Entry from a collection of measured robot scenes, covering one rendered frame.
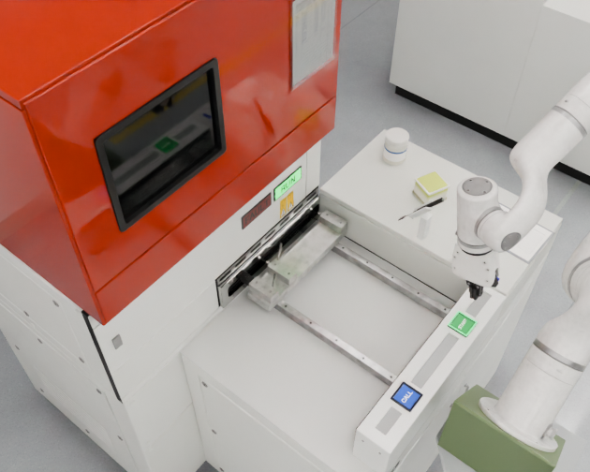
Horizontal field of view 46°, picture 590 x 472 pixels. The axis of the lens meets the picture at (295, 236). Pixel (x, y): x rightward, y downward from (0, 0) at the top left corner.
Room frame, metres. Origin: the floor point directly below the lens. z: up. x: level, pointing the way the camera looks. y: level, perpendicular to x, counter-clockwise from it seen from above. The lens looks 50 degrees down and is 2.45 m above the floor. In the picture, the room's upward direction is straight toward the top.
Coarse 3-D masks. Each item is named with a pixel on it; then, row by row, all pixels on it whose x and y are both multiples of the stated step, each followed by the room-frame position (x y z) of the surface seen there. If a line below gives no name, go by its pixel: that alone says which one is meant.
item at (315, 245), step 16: (320, 224) 1.38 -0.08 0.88; (304, 240) 1.32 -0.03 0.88; (320, 240) 1.32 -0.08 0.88; (336, 240) 1.32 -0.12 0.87; (288, 256) 1.26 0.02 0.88; (304, 256) 1.26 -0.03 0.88; (320, 256) 1.26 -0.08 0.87; (304, 272) 1.20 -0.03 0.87; (288, 288) 1.15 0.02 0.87; (272, 304) 1.09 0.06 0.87
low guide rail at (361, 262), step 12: (336, 252) 1.31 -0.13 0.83; (348, 252) 1.30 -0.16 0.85; (360, 264) 1.26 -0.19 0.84; (372, 264) 1.25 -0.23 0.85; (384, 276) 1.21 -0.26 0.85; (396, 288) 1.18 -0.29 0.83; (408, 288) 1.16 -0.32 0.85; (420, 300) 1.13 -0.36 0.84; (432, 300) 1.12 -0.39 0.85; (444, 312) 1.08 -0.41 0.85
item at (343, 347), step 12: (288, 312) 1.08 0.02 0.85; (300, 312) 1.08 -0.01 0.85; (300, 324) 1.06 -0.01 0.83; (312, 324) 1.04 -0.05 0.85; (324, 336) 1.00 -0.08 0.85; (336, 336) 1.00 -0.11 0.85; (336, 348) 0.98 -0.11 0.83; (348, 348) 0.97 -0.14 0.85; (360, 360) 0.93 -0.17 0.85; (372, 372) 0.91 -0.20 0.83; (384, 372) 0.90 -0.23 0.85
